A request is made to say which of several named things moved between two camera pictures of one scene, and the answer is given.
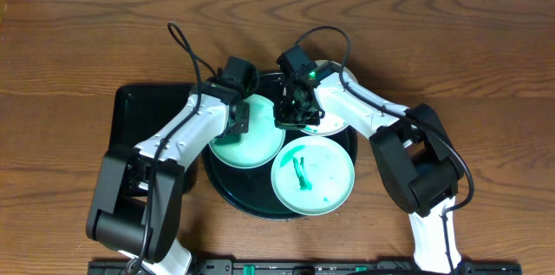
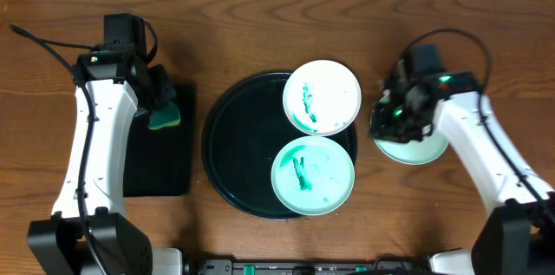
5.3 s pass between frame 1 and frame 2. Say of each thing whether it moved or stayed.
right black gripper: moved
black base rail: stayed
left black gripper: moved
